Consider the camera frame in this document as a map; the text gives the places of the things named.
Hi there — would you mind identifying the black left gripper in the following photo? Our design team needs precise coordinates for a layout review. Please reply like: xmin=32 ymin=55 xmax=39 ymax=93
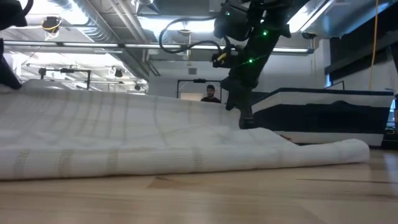
xmin=0 ymin=0 xmax=29 ymax=91

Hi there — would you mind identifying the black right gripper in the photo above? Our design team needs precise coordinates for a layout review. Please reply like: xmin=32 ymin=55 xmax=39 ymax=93
xmin=225 ymin=32 xmax=282 ymax=130

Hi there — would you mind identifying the white towel with beige stripes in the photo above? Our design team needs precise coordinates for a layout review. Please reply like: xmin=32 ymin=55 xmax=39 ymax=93
xmin=0 ymin=79 xmax=371 ymax=182

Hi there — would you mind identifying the person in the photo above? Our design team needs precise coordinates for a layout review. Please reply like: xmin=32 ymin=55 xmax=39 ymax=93
xmin=200 ymin=84 xmax=222 ymax=104

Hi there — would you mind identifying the navy blue fabric bin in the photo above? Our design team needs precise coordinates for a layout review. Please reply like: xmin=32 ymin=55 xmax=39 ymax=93
xmin=251 ymin=87 xmax=395 ymax=147

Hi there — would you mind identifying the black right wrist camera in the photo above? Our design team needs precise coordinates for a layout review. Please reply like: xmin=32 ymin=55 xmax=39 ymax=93
xmin=211 ymin=45 xmax=242 ymax=69

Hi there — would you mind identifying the black ceiling cable reel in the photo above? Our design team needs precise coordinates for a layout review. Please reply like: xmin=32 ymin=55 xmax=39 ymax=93
xmin=42 ymin=16 xmax=63 ymax=40

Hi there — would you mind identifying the black right camera cable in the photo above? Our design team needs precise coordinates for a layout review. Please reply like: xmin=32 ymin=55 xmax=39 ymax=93
xmin=158 ymin=17 xmax=229 ymax=54

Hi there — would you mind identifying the black slanted wall beam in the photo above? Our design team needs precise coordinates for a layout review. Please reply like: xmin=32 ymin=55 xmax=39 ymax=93
xmin=325 ymin=29 xmax=398 ymax=82

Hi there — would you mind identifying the yellow cable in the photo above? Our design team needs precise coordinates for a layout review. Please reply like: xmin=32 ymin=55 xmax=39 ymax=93
xmin=368 ymin=0 xmax=380 ymax=91

